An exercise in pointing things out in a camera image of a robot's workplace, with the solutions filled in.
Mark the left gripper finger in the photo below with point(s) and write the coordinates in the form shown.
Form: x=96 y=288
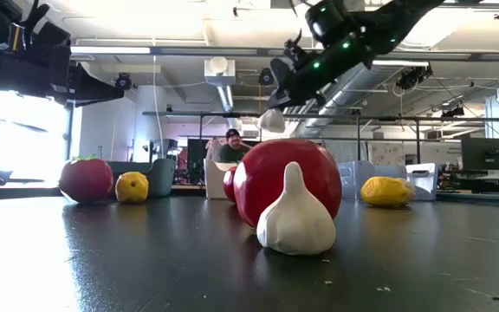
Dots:
x=89 y=91

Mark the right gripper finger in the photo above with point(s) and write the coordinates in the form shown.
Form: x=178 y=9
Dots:
x=285 y=99
x=310 y=99

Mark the yellow lemon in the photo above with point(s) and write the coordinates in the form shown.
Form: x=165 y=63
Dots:
x=384 y=191
x=131 y=187

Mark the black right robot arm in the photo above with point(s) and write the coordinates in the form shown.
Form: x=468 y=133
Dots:
x=405 y=17

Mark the ceiling light tube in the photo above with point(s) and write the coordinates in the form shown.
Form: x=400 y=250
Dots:
x=111 y=50
x=401 y=63

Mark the person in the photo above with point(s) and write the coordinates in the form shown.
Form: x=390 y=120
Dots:
x=232 y=154

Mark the translucent grey plastic basket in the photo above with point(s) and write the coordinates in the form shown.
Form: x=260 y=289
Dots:
x=353 y=177

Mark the white plastic basket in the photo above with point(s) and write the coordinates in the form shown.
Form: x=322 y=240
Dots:
x=215 y=182

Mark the dark grey plastic basket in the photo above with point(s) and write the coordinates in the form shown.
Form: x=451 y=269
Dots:
x=163 y=177

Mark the black computer monitor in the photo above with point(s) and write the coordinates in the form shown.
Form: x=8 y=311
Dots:
x=486 y=156

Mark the black ceiling camera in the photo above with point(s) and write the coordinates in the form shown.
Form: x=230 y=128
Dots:
x=266 y=77
x=124 y=81

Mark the silver air duct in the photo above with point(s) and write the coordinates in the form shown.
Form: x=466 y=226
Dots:
x=353 y=86

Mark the black metal overhead frame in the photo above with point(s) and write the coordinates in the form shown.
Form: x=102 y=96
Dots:
x=405 y=118

